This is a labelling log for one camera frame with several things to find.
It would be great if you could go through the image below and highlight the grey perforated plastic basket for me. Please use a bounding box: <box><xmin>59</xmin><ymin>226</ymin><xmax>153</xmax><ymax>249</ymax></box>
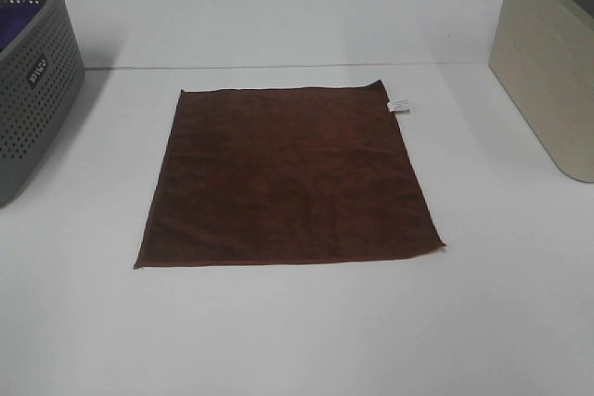
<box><xmin>1</xmin><ymin>0</ymin><xmax>84</xmax><ymax>203</ymax></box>

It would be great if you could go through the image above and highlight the brown square towel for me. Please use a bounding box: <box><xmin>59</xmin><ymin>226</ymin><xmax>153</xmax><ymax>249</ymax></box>
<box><xmin>136</xmin><ymin>81</ymin><xmax>443</xmax><ymax>268</ymax></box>

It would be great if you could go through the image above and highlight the purple cloth in basket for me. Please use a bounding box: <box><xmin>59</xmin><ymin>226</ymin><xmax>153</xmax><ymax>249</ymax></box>
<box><xmin>0</xmin><ymin>4</ymin><xmax>41</xmax><ymax>50</ymax></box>

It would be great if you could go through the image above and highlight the beige plastic bin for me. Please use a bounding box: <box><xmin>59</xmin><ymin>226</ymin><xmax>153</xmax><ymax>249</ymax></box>
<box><xmin>489</xmin><ymin>0</ymin><xmax>593</xmax><ymax>183</ymax></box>

